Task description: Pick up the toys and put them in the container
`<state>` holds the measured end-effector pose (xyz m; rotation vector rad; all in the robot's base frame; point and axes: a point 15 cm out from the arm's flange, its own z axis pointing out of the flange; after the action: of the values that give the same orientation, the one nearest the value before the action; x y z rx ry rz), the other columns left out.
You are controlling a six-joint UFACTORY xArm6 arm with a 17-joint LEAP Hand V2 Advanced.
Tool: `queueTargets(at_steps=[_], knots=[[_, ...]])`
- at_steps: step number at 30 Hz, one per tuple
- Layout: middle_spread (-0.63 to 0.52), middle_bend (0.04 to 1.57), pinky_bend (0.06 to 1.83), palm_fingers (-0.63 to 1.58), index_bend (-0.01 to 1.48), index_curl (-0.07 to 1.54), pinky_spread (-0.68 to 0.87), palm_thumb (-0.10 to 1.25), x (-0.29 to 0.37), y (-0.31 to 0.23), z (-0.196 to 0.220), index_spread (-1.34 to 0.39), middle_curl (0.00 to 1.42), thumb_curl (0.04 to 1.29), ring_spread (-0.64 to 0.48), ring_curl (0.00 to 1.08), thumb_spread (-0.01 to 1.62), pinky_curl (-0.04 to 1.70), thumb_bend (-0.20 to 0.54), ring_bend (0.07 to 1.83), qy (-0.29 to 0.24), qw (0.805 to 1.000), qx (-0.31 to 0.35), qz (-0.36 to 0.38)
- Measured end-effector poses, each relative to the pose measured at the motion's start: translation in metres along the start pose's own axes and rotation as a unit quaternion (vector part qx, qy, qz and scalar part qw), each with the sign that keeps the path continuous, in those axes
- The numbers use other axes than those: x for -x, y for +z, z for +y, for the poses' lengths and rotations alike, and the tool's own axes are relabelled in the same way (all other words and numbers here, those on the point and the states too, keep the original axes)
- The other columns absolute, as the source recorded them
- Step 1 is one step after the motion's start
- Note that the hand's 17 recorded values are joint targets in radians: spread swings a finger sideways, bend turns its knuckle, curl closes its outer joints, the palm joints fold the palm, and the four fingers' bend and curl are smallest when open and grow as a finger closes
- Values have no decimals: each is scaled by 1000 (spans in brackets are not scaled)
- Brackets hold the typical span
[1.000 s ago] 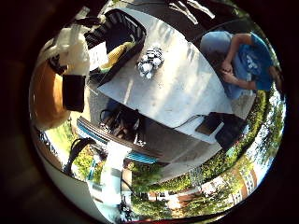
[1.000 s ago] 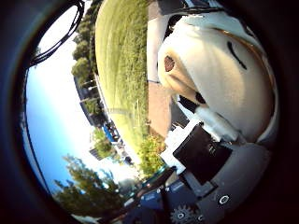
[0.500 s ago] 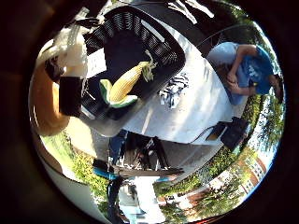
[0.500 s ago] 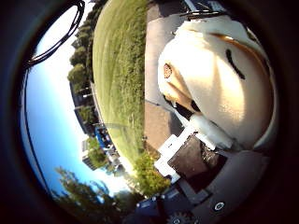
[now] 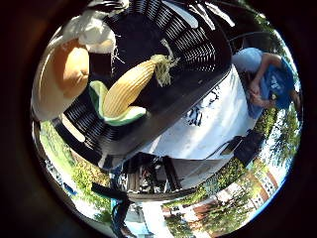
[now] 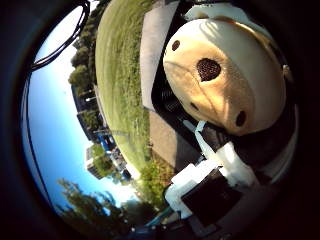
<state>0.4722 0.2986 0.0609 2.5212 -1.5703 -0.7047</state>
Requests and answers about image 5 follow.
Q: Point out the black slatted plastic basket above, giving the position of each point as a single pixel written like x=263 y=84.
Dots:
x=138 y=36

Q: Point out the red brick building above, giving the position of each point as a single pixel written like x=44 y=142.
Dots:
x=261 y=186

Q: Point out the person in blue shirt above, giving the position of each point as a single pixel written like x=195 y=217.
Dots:
x=277 y=82

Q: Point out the corn cob plush toy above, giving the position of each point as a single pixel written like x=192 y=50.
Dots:
x=128 y=86

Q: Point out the zebra plush toy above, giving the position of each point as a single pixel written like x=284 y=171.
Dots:
x=198 y=114

